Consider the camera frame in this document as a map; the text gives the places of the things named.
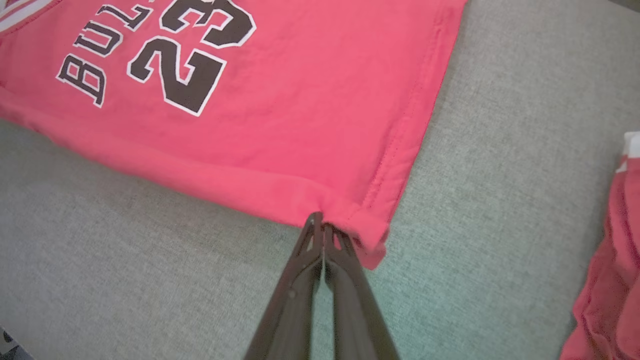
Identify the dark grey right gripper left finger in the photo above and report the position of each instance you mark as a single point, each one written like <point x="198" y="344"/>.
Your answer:
<point x="290" y="310"/>

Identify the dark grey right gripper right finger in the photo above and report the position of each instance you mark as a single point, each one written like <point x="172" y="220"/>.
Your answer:
<point x="355" y="320"/>

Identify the red basketball jersey number 23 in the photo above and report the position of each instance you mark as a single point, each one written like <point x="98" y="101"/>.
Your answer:
<point x="300" y="110"/>

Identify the red shorts with white trim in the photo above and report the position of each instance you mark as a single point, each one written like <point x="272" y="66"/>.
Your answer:
<point x="615" y="280"/>

